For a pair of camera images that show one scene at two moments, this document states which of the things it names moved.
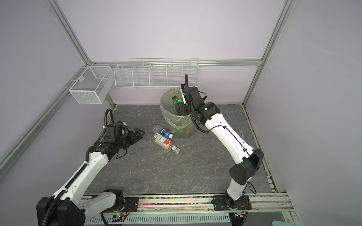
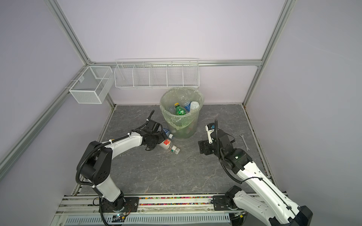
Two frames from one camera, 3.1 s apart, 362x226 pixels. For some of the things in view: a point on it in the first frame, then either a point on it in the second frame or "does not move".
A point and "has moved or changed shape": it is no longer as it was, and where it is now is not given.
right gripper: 180,108 → 204,147
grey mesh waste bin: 180,127 does not move
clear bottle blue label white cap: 162,131 does not move
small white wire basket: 92,85 does not move
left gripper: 135,139 → 152,146
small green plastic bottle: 176,100 has moved or changed shape
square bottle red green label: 165,143 does not move
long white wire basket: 156,73 does not move
